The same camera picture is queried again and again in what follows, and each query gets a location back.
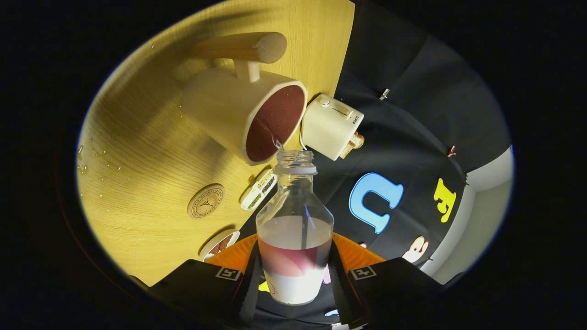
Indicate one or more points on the wooden table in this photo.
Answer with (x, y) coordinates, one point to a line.
(146, 174)

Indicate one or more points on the clear juice bottle pink label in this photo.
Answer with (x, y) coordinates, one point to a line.
(293, 284)

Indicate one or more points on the red cloth clip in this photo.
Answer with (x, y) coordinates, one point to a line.
(451, 151)

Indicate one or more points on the white toaster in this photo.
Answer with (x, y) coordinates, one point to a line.
(328, 126)

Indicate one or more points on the red-brown meat piece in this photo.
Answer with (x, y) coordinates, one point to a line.
(223, 244)

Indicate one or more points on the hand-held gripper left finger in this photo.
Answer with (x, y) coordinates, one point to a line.
(250, 293)

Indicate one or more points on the small divided seed dish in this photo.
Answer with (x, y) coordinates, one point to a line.
(259, 190)

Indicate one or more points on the round cork coaster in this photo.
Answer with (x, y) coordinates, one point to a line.
(206, 201)

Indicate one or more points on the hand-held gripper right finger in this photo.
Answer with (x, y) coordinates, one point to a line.
(339, 288)

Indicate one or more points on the white round plate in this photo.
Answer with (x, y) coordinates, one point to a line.
(208, 250)

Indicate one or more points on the silver cloth clip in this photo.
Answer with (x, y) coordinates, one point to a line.
(384, 94)

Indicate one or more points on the toast slice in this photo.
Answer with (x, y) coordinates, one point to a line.
(355, 143)

